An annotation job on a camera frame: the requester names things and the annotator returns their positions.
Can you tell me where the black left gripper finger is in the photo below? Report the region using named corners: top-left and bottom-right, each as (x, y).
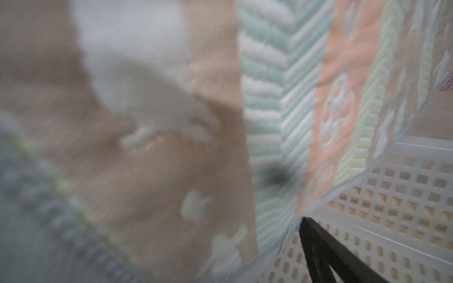
top-left (299, 217), bottom-right (386, 283)

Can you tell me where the white perforated plastic basket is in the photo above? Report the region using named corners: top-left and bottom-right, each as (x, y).
top-left (255, 136), bottom-right (453, 283)

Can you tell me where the pastel striped bunny towel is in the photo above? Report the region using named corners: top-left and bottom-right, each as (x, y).
top-left (1, 1), bottom-right (453, 283)

